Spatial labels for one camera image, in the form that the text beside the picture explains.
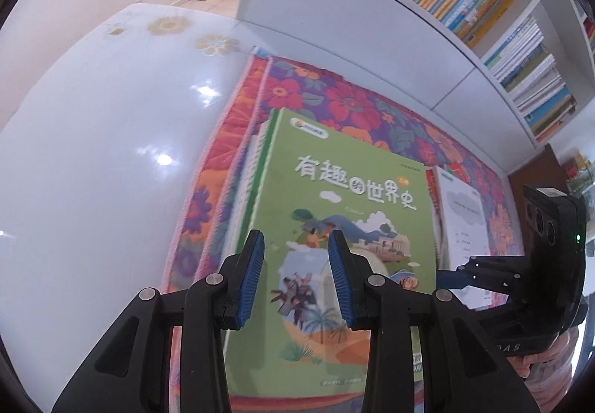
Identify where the white book with dotted spine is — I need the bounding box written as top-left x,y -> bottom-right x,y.
430,166 -> 494,309

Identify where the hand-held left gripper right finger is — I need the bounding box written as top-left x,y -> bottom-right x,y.
328,228 -> 542,413

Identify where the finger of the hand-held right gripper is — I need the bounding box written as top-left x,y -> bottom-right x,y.
436,255 -> 524,303

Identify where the brown wooden cabinet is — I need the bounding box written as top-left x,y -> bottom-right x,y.
506,142 -> 568,228

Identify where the floral purple blanket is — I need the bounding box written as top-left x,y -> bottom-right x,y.
160,46 -> 528,413

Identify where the white bookshelf cabinet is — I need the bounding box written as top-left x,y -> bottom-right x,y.
235,0 -> 595,174

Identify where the light green book with clock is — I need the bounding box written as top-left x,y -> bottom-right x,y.
223,107 -> 438,400

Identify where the person's right hand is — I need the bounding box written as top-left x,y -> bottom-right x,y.
509,327 -> 582,411

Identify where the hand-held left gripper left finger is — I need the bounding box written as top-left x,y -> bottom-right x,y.
51,228 -> 266,413

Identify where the pile of books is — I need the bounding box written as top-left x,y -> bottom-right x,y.
223,109 -> 282,265

